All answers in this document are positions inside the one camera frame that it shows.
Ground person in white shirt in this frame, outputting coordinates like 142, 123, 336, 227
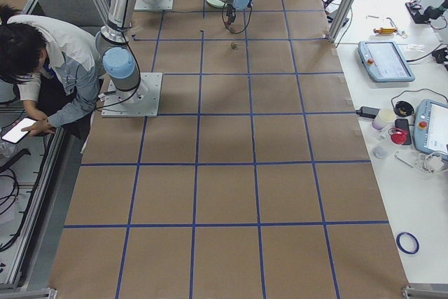
1, 4, 105, 140

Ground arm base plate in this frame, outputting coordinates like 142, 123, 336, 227
134, 0, 174, 12
101, 72, 162, 118

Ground blue tape roll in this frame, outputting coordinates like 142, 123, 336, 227
395, 232, 420, 255

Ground gold wrapped tool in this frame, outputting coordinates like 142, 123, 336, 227
373, 27, 398, 35

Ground red round lid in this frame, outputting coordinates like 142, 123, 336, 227
388, 128, 410, 145

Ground white smartphone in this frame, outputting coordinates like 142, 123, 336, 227
1, 117, 36, 144

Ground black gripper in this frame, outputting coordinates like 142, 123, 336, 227
226, 4, 236, 27

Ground light green plate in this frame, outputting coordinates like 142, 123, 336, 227
205, 0, 227, 8

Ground teach pendant tablet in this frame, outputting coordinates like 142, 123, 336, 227
358, 41, 415, 83
414, 99, 447, 160

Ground white paper cup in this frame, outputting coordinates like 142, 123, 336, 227
372, 109, 396, 130

